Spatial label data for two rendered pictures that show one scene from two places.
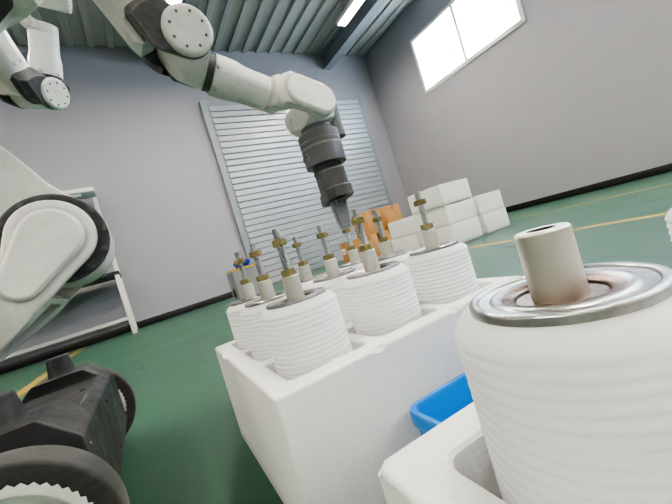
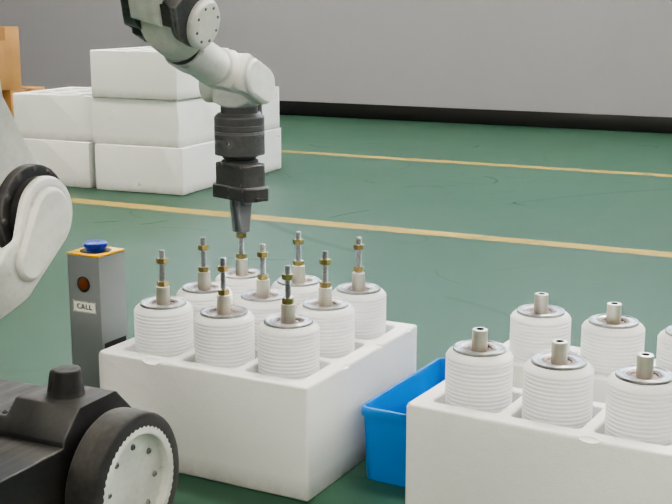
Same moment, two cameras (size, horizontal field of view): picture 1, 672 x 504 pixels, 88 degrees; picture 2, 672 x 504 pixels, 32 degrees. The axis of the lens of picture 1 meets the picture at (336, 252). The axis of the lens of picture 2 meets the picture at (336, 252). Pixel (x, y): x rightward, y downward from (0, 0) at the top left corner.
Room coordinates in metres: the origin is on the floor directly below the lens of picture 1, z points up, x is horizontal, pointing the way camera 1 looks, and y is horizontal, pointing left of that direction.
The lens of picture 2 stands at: (-1.07, 0.97, 0.74)
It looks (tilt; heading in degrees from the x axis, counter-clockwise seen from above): 12 degrees down; 326
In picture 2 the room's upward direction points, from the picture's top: straight up
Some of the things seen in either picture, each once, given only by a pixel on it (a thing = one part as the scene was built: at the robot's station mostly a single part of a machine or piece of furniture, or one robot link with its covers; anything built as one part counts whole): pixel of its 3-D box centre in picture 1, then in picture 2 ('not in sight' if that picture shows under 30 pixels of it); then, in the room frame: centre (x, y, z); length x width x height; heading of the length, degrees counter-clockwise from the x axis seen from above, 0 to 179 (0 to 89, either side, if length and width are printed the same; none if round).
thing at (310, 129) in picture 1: (316, 123); (237, 98); (0.76, -0.04, 0.57); 0.11 x 0.11 x 0.11; 33
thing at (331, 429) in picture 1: (362, 367); (264, 388); (0.58, 0.01, 0.09); 0.39 x 0.39 x 0.18; 28
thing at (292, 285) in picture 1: (293, 288); (288, 313); (0.42, 0.06, 0.26); 0.02 x 0.02 x 0.03
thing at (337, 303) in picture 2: (372, 270); (325, 304); (0.48, -0.04, 0.25); 0.08 x 0.08 x 0.01
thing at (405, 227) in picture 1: (415, 224); (82, 113); (3.57, -0.87, 0.27); 0.39 x 0.39 x 0.18; 33
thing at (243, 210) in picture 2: (342, 213); (245, 215); (0.73, -0.04, 0.36); 0.03 x 0.02 x 0.06; 100
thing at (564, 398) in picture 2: not in sight; (556, 424); (0.04, -0.14, 0.16); 0.10 x 0.10 x 0.18
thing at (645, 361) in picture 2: not in sight; (644, 366); (-0.06, -0.19, 0.26); 0.02 x 0.02 x 0.03
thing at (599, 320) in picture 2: not in sight; (613, 321); (0.14, -0.35, 0.25); 0.08 x 0.08 x 0.01
